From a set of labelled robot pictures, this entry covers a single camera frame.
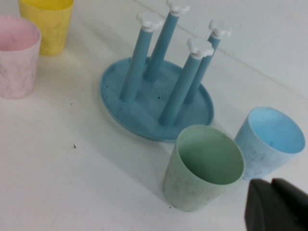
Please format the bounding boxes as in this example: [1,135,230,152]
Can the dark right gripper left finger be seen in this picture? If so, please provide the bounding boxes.
[244,178,308,231]

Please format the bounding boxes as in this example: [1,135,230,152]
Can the light blue plastic cup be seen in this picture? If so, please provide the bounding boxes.
[233,106,306,181]

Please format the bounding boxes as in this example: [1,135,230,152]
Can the green plastic cup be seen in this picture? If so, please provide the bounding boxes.
[162,124,245,213]

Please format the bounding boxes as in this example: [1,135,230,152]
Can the yellow plastic cup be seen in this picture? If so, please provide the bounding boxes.
[18,0,74,56]

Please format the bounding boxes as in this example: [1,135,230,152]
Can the pink plastic cup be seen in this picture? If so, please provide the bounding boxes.
[0,14,42,100]

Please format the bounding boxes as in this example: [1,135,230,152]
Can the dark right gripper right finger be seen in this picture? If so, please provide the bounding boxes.
[270,178,308,210]

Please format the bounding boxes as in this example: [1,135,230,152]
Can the blue cup stand, white caps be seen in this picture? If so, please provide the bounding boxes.
[99,0,233,142]

